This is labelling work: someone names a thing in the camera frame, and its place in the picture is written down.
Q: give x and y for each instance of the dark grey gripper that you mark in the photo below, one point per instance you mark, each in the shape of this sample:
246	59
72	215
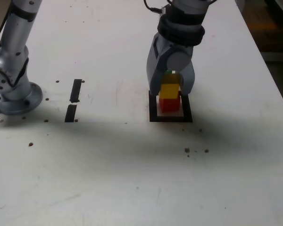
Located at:
181	49

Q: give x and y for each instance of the green cube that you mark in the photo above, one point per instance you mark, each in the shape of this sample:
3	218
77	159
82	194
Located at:
168	71

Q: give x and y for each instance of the yellow cube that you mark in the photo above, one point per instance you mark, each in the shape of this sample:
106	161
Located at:
168	91

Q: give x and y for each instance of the red cube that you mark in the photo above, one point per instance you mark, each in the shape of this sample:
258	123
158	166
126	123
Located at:
169	106

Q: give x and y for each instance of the black tape square outline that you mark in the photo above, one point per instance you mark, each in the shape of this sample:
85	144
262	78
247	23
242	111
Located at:
153	115

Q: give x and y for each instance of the black tape strip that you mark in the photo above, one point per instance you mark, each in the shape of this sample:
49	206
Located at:
76	90

